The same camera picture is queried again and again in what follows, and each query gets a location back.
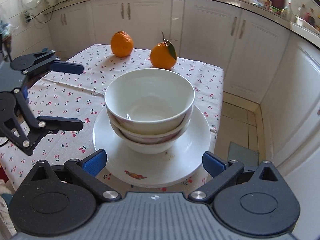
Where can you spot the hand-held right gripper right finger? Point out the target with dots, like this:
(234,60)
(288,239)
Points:
(213,165)

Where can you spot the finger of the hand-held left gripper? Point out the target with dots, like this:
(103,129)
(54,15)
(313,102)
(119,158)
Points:
(67,67)
(62,124)

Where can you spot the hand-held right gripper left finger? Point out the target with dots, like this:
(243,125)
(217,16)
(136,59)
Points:
(93,163)

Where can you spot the white bowl with pink flowers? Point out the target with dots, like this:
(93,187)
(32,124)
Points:
(147,148)
(140,90)
(140,137)

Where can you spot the cherry print tablecloth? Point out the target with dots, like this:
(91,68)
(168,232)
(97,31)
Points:
(62,95)

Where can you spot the grey floor mat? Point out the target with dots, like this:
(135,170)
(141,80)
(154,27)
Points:
(243,153)

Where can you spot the orange without leaf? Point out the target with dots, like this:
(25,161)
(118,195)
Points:
(121,43)

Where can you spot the white power strip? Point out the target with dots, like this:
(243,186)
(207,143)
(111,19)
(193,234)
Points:
(27,16)

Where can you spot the orange with green leaf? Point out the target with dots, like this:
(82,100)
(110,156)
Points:
(163,56)

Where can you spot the white kitchen cabinets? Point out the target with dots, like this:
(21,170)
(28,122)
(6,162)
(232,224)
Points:
(205,30)

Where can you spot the clear oil bottle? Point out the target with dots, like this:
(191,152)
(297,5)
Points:
(288,11)

